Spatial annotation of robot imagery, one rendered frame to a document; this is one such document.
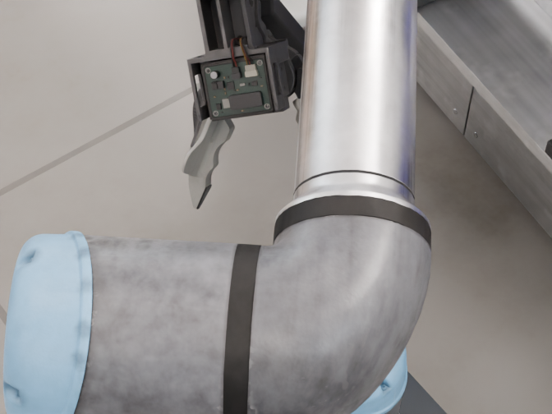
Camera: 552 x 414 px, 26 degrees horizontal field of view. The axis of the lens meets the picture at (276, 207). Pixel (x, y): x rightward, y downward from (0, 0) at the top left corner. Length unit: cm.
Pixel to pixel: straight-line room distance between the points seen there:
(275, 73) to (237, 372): 40
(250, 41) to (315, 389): 40
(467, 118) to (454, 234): 23
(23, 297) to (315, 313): 16
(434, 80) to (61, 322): 186
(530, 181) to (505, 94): 85
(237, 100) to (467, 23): 61
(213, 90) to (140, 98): 164
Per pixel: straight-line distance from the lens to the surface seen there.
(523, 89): 146
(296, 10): 163
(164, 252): 68
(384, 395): 107
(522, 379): 225
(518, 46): 151
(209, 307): 65
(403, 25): 79
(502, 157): 235
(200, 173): 106
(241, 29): 99
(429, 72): 247
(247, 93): 97
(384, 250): 68
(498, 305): 232
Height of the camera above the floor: 194
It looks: 53 degrees down
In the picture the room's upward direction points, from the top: straight up
